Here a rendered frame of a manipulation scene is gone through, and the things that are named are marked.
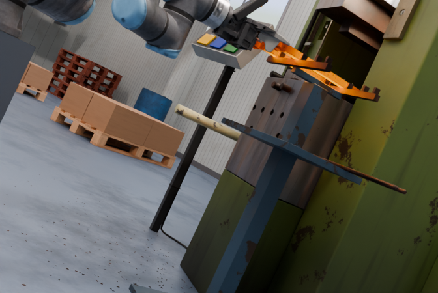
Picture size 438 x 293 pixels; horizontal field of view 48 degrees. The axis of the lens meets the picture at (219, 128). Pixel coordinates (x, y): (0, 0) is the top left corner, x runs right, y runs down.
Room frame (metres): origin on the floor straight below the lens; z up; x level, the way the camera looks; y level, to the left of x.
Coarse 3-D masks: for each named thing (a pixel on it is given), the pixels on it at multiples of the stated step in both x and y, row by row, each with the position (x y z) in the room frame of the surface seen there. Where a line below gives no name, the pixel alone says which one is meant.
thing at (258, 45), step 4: (256, 44) 1.56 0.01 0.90; (260, 44) 1.56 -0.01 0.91; (264, 44) 1.55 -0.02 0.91; (256, 48) 1.56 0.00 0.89; (260, 48) 1.56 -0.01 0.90; (264, 48) 1.56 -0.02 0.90; (268, 52) 1.59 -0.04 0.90; (272, 52) 1.58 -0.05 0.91; (276, 52) 1.59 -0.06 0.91; (276, 56) 1.59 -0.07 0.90; (288, 56) 1.62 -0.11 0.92; (300, 68) 1.65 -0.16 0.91; (308, 72) 1.67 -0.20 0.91; (312, 72) 1.67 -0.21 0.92; (316, 76) 1.69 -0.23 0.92; (320, 76) 1.69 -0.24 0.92; (320, 80) 1.70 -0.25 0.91; (328, 84) 1.72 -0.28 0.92
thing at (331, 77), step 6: (276, 48) 1.46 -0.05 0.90; (282, 48) 1.45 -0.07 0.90; (288, 48) 1.46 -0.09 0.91; (294, 48) 1.47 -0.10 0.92; (288, 54) 1.49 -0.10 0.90; (294, 54) 1.48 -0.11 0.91; (300, 54) 1.49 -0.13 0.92; (306, 60) 1.50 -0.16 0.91; (312, 60) 1.51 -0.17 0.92; (318, 72) 1.55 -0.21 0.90; (324, 72) 1.55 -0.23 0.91; (330, 72) 1.56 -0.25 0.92; (330, 78) 1.56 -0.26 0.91; (336, 78) 1.57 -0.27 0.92; (336, 84) 1.60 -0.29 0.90; (342, 84) 1.59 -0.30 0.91
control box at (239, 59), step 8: (264, 24) 2.44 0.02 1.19; (272, 24) 2.42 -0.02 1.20; (208, 32) 2.57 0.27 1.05; (200, 48) 2.50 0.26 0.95; (208, 48) 2.45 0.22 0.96; (200, 56) 2.56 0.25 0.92; (208, 56) 2.50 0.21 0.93; (216, 56) 2.44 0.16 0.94; (224, 56) 2.39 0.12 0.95; (232, 56) 2.33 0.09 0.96; (240, 56) 2.33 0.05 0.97; (248, 56) 2.37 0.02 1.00; (232, 64) 2.39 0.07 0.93; (240, 64) 2.35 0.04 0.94
